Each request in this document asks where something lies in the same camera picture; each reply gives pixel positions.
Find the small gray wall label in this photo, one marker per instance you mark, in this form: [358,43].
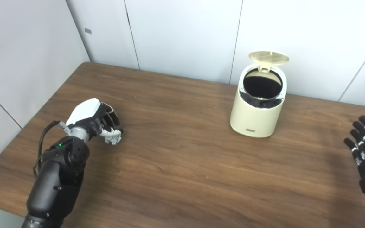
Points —
[88,30]

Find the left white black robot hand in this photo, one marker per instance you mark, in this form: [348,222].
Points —
[86,112]

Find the white paper ball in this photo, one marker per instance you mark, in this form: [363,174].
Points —
[114,139]

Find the cream-colored bin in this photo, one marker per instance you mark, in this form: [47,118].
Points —
[253,118]

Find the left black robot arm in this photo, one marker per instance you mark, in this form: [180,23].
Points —
[59,177]

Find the cream round bin lid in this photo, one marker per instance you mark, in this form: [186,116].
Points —
[268,57]

